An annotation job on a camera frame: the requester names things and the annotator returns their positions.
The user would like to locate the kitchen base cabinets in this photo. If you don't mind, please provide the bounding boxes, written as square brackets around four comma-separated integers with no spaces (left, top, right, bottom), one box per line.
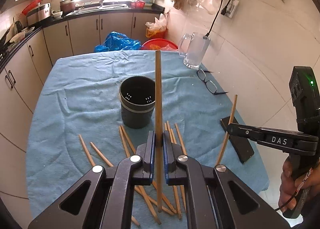
[1,10,156,228]

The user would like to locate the right hand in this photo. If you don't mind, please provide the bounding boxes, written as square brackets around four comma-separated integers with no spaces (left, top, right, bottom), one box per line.
[278,157,319,212]

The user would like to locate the black smartphone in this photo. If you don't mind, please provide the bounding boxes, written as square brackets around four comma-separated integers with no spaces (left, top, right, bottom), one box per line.
[220,117,254,164]

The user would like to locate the black utensil holder cup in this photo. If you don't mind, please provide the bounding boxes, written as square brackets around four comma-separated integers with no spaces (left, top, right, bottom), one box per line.
[119,76,155,129]

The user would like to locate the blue towel table cloth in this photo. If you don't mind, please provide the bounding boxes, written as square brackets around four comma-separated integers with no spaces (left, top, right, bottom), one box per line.
[25,49,270,229]

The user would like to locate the red plastic basin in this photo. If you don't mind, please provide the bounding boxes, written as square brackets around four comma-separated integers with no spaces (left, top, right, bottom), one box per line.
[141,38,178,51]

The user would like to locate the clear glass beer mug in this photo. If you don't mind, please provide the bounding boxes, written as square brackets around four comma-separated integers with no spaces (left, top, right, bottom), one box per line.
[178,32,211,69]

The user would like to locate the blue plastic bag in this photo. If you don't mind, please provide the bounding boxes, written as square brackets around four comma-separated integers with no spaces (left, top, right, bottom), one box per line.
[94,32,142,53]

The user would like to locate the red small basket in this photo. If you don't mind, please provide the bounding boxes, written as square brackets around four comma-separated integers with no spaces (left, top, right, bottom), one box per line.
[131,1,145,9]

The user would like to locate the steel sink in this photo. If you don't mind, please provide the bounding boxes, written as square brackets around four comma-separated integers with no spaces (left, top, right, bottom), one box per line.
[74,4,129,14]

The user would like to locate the dark red cooking pot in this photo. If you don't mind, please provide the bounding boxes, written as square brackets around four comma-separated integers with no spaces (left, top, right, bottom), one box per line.
[60,0,75,15]

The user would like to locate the silver rice cooker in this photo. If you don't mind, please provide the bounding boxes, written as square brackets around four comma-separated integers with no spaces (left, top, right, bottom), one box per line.
[27,3,52,26]

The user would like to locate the black frame eyeglasses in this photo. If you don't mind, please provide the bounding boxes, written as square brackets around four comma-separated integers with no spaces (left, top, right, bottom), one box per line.
[196,68,227,95]

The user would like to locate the black power cable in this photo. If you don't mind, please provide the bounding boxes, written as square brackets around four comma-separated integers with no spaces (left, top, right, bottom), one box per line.
[204,0,235,38]

